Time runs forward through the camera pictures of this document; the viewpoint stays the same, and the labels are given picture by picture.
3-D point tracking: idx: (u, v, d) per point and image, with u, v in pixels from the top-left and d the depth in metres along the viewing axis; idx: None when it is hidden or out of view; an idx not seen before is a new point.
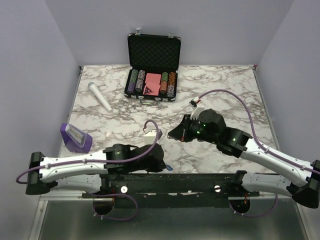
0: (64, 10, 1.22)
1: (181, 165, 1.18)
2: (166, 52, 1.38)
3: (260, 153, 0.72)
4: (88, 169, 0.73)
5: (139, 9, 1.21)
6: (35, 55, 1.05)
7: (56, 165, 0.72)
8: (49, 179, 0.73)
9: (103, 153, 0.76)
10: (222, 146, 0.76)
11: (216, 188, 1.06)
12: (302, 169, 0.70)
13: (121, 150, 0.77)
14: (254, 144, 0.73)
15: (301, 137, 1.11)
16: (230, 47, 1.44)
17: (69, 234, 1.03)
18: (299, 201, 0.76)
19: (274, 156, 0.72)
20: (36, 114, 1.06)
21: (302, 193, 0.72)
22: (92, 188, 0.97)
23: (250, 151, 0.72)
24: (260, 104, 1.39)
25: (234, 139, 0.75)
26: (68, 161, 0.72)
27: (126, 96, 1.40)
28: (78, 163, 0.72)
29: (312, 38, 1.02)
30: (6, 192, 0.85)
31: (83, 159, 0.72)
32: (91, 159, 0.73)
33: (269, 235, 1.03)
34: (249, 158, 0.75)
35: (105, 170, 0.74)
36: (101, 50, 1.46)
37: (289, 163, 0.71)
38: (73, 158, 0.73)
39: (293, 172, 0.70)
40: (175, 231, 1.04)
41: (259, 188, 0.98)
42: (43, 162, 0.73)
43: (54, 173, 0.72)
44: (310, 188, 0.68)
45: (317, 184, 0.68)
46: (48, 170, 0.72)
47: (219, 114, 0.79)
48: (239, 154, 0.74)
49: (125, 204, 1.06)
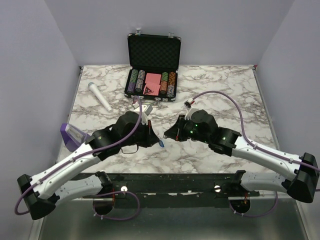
0: (65, 10, 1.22)
1: (181, 165, 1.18)
2: (166, 52, 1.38)
3: (249, 149, 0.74)
4: (80, 165, 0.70)
5: (139, 8, 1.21)
6: (35, 54, 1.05)
7: (47, 177, 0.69)
8: (49, 193, 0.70)
9: (86, 144, 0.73)
10: (213, 145, 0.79)
11: (216, 188, 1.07)
12: (291, 162, 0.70)
13: (101, 135, 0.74)
14: (243, 142, 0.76)
15: (301, 137, 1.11)
16: (230, 47, 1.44)
17: (69, 234, 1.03)
18: (294, 196, 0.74)
19: (262, 152, 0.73)
20: (36, 114, 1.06)
21: (294, 187, 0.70)
22: (94, 188, 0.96)
23: (239, 148, 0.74)
24: (260, 104, 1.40)
25: (224, 138, 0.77)
26: (57, 168, 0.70)
27: (126, 96, 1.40)
28: (67, 163, 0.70)
29: (312, 38, 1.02)
30: (7, 192, 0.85)
31: (70, 158, 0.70)
32: (78, 154, 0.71)
33: (269, 235, 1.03)
34: (240, 156, 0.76)
35: (97, 158, 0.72)
36: (101, 50, 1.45)
37: (276, 156, 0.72)
38: (59, 163, 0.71)
39: (282, 165, 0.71)
40: (175, 231, 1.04)
41: (258, 187, 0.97)
42: (33, 181, 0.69)
43: (49, 185, 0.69)
44: (298, 180, 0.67)
45: (306, 175, 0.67)
46: (41, 185, 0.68)
47: (210, 114, 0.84)
48: (230, 152, 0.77)
49: (125, 203, 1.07)
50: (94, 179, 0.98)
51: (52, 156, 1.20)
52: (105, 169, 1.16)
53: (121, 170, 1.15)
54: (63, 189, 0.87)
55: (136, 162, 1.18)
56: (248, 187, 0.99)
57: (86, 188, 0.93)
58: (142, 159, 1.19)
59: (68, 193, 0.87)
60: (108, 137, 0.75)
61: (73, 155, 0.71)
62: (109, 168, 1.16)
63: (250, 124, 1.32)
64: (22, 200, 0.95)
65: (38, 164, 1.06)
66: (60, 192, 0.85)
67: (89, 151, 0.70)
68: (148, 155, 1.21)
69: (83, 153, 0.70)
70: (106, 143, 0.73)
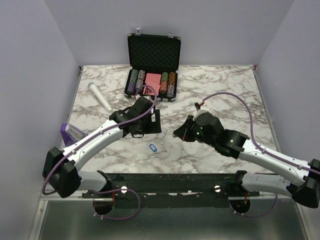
0: (65, 10, 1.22)
1: (181, 165, 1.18)
2: (166, 52, 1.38)
3: (258, 154, 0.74)
4: (108, 138, 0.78)
5: (139, 8, 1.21)
6: (34, 54, 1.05)
7: (80, 146, 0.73)
8: (81, 164, 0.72)
9: (110, 120, 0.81)
10: (220, 148, 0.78)
11: (216, 188, 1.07)
12: (300, 168, 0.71)
13: (122, 113, 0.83)
14: (251, 146, 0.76)
15: (301, 137, 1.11)
16: (230, 47, 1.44)
17: (70, 234, 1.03)
18: (298, 201, 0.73)
19: (271, 156, 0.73)
20: (36, 114, 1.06)
21: (301, 193, 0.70)
22: (100, 181, 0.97)
23: (247, 152, 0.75)
24: (260, 104, 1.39)
25: (232, 141, 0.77)
26: (88, 139, 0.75)
27: (126, 96, 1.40)
28: (97, 135, 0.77)
29: (312, 38, 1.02)
30: (7, 192, 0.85)
31: (99, 131, 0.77)
32: (106, 127, 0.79)
33: (269, 235, 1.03)
34: (248, 159, 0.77)
35: (121, 132, 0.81)
36: (101, 50, 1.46)
37: (285, 162, 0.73)
38: (89, 136, 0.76)
39: (291, 171, 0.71)
40: (175, 231, 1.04)
41: (259, 188, 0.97)
42: (66, 152, 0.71)
43: (83, 153, 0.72)
44: (307, 187, 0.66)
45: (315, 182, 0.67)
46: (76, 154, 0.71)
47: (215, 116, 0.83)
48: (238, 156, 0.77)
49: (125, 203, 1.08)
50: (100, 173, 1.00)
51: None
52: (105, 169, 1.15)
53: (121, 170, 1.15)
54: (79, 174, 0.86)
55: (136, 163, 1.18)
56: (248, 187, 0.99)
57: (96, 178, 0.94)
58: (142, 159, 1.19)
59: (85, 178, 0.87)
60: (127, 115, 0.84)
61: (101, 129, 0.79)
62: (109, 168, 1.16)
63: (250, 124, 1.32)
64: (22, 200, 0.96)
65: (38, 164, 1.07)
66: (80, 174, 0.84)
67: (115, 124, 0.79)
68: (148, 155, 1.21)
69: (112, 125, 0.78)
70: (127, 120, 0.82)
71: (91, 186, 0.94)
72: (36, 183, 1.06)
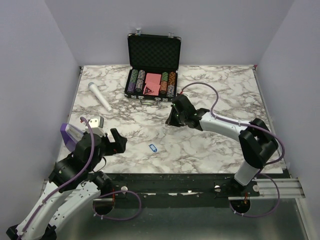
0: (64, 10, 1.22)
1: (181, 165, 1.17)
2: (166, 52, 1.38)
3: (211, 120, 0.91)
4: (52, 204, 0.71)
5: (139, 8, 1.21)
6: (35, 55, 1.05)
7: (28, 225, 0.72)
8: (39, 234, 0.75)
9: (51, 182, 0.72)
10: (187, 121, 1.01)
11: (216, 188, 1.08)
12: (239, 125, 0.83)
13: (61, 169, 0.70)
14: (209, 115, 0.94)
15: (300, 137, 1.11)
16: (230, 47, 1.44)
17: (70, 234, 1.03)
18: (247, 158, 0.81)
19: (220, 120, 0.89)
20: (36, 114, 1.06)
21: (243, 147, 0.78)
22: (91, 196, 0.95)
23: (204, 119, 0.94)
24: (260, 104, 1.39)
25: (195, 114, 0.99)
26: (32, 215, 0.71)
27: (126, 96, 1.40)
28: (40, 208, 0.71)
29: (312, 38, 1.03)
30: (8, 192, 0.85)
31: (40, 202, 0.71)
32: (47, 195, 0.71)
33: (269, 235, 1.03)
34: (207, 126, 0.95)
35: (68, 190, 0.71)
36: (101, 50, 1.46)
37: (229, 122, 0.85)
38: (35, 207, 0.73)
39: (232, 129, 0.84)
40: (175, 231, 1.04)
41: (246, 176, 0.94)
42: (19, 231, 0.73)
43: (32, 231, 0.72)
44: (242, 137, 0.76)
45: (250, 134, 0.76)
46: (27, 233, 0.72)
47: (183, 95, 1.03)
48: (200, 125, 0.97)
49: (124, 203, 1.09)
50: (89, 188, 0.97)
51: (52, 156, 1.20)
52: (105, 169, 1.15)
53: (121, 170, 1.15)
54: (57, 215, 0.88)
55: (136, 163, 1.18)
56: (238, 178, 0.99)
57: (81, 202, 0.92)
58: (142, 159, 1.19)
59: (63, 217, 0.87)
60: (71, 166, 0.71)
61: (43, 196, 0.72)
62: (109, 168, 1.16)
63: None
64: (22, 201, 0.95)
65: (38, 165, 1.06)
66: (55, 220, 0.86)
67: (54, 190, 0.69)
68: (148, 155, 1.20)
69: (50, 194, 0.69)
70: (69, 174, 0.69)
71: (82, 206, 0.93)
72: (36, 184, 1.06)
